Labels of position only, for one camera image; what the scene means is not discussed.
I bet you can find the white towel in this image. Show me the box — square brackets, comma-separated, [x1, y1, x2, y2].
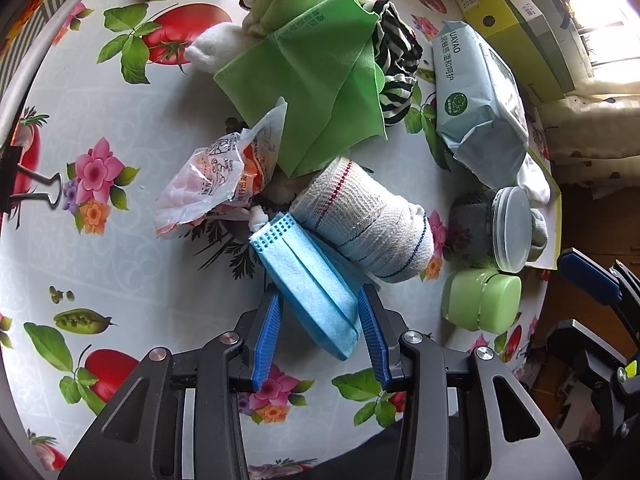
[185, 22, 251, 73]

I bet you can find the light green jar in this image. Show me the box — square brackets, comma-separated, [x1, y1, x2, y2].
[441, 267, 522, 335]

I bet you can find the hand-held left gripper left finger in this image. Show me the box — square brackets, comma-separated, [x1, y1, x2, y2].
[57, 292, 286, 480]

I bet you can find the cream dotted curtain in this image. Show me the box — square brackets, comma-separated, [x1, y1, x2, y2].
[540, 80, 640, 191]

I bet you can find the yellow shoe box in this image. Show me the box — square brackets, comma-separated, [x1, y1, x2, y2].
[457, 0, 568, 106]

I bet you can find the blue face mask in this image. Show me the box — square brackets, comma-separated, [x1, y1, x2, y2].
[248, 212, 368, 361]

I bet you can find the black white striped sock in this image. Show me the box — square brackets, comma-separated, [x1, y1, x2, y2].
[378, 74, 417, 128]
[362, 0, 425, 81]

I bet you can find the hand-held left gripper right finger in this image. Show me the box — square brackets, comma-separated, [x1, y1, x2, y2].
[357, 284, 583, 480]

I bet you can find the black binder clip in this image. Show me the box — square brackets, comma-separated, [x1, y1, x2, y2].
[0, 145, 65, 213]

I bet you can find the green white carton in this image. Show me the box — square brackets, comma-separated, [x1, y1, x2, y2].
[487, 0, 576, 95]

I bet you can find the floral plastic tablecloth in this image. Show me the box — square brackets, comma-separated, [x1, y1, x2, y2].
[0, 0, 563, 480]

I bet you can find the yellow cardboard tray box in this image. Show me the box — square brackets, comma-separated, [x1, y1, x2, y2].
[520, 150, 563, 271]

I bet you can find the pale blue wet wipes pack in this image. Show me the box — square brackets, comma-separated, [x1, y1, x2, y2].
[432, 20, 531, 188]

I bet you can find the white elastic bandage roll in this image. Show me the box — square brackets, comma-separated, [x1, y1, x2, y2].
[290, 156, 433, 283]

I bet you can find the orange printed plastic packet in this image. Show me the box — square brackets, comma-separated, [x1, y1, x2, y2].
[154, 97, 290, 238]

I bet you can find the green non-woven cloth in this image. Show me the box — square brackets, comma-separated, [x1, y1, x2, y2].
[213, 0, 388, 177]

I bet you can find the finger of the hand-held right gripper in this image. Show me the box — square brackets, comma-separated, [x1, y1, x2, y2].
[558, 247, 623, 307]

